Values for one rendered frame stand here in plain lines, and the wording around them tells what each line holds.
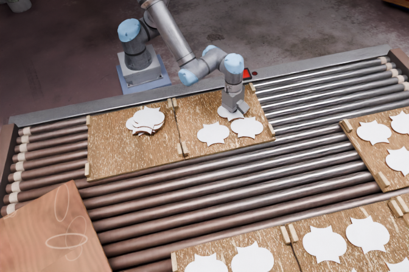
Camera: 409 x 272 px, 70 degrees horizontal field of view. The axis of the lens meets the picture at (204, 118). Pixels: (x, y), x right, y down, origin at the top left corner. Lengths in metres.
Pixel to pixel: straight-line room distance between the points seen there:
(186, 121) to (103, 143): 0.39
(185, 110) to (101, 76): 1.87
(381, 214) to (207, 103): 0.85
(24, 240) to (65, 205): 0.16
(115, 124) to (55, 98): 1.77
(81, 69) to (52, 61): 0.38
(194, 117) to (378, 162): 0.80
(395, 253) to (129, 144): 1.08
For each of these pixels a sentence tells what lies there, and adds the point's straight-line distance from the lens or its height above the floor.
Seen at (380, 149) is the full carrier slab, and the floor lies 0.94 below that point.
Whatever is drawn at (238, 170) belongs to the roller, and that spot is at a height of 0.92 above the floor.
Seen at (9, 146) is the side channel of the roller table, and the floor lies 0.95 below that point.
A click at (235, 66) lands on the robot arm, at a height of 1.26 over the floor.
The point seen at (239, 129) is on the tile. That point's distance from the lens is 1.33.
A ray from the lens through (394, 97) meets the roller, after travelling 1.70.
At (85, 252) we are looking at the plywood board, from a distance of 1.10.
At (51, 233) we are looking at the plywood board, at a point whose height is 1.04.
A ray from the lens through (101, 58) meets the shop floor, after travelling 3.41.
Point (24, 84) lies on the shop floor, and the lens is 3.49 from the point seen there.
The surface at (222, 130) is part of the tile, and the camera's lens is 1.32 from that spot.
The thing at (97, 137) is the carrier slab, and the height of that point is 0.94.
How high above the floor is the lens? 2.02
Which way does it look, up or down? 52 degrees down
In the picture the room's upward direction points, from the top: 5 degrees counter-clockwise
